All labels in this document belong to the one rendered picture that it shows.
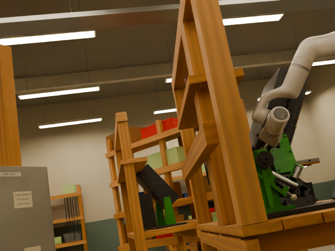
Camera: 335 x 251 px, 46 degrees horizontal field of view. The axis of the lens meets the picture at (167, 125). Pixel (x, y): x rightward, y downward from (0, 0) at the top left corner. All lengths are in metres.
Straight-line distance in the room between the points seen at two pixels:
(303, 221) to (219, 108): 0.48
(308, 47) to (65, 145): 9.74
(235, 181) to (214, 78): 0.38
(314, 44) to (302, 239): 0.86
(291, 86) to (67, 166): 9.60
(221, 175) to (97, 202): 9.26
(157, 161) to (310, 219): 4.21
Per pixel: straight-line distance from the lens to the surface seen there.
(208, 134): 1.50
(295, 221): 1.44
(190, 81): 1.77
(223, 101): 1.44
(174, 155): 5.33
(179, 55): 2.35
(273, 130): 1.87
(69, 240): 10.42
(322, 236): 1.56
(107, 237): 10.91
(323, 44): 1.91
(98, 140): 11.19
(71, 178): 11.05
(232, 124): 1.43
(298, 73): 1.88
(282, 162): 2.10
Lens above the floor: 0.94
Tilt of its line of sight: 13 degrees up
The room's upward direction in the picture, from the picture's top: 10 degrees counter-clockwise
